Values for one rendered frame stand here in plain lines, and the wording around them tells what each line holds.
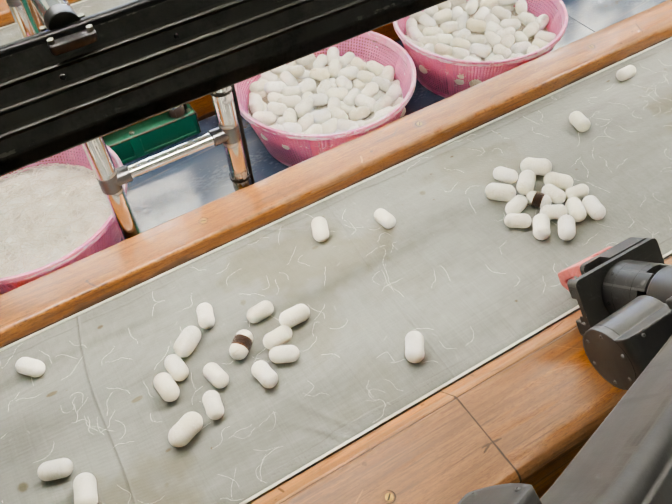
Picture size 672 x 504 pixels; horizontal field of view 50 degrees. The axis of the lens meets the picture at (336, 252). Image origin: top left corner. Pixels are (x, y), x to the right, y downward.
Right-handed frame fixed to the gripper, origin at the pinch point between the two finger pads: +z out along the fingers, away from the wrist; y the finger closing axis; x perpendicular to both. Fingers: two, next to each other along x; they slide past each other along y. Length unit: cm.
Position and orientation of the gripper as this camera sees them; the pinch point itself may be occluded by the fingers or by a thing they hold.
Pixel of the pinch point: (566, 278)
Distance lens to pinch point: 81.2
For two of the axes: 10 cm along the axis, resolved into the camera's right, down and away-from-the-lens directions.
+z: -3.3, -0.8, 9.4
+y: -8.6, 4.3, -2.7
